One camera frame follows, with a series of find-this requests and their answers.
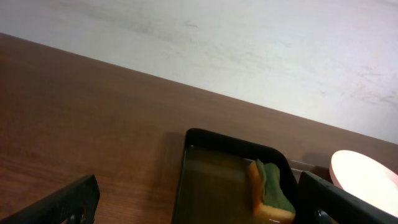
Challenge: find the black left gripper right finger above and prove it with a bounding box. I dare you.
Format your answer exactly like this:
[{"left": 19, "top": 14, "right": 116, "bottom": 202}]
[{"left": 294, "top": 171, "right": 397, "bottom": 224}]

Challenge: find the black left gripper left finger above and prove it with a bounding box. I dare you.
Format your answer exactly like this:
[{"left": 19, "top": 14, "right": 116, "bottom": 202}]
[{"left": 1, "top": 175, "right": 100, "bottom": 224}]

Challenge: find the pink white plate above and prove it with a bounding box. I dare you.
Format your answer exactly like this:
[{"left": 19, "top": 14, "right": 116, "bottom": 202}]
[{"left": 329, "top": 150, "right": 397, "bottom": 217}]

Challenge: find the yellow green sponge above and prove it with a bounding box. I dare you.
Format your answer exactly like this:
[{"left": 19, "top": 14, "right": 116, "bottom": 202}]
[{"left": 248, "top": 159, "right": 296, "bottom": 224}]

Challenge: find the small black water tray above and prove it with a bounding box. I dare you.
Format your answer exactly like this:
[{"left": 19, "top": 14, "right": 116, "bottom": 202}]
[{"left": 172, "top": 128, "right": 299, "bottom": 224}]

